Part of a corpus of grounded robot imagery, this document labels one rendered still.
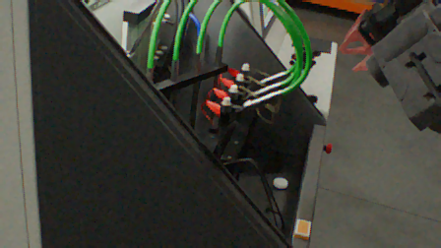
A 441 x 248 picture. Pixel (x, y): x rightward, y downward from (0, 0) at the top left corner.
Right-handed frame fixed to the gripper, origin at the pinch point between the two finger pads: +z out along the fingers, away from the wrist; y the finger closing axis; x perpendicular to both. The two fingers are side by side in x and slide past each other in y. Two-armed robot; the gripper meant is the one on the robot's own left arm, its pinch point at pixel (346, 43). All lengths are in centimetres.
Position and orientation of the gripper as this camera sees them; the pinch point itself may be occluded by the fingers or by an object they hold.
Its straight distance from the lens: 117.7
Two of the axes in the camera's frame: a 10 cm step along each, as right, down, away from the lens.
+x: 6.5, 7.2, 2.3
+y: -4.3, 6.0, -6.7
